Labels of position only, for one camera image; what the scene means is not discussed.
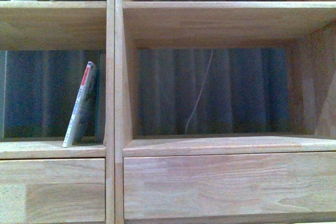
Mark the wooden shelf unit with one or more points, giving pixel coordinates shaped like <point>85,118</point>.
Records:
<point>55,25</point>
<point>305,28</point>

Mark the dark pleated curtain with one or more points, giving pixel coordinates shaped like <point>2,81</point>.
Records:
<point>194,91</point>

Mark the right wooden shelf unit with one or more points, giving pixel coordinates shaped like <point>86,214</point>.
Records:
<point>305,28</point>

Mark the left unit wooden drawer front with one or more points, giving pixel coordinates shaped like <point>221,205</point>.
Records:
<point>53,190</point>

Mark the white paperback book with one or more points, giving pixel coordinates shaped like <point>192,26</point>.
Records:
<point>83,107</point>

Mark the upper wooden drawer front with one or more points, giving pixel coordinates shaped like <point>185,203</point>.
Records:
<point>229,185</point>

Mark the left wooden shelf unit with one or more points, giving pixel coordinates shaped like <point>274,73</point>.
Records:
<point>55,25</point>

